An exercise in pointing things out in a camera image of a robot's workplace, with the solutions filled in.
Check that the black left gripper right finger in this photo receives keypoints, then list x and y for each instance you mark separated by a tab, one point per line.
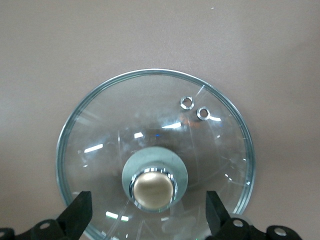
220	217

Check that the glass lid with gold knob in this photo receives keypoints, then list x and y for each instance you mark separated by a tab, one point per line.
150	120

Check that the brown table cover sheet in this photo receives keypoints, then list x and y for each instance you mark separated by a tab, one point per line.
50	50

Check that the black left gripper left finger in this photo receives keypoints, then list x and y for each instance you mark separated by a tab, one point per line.
75	212

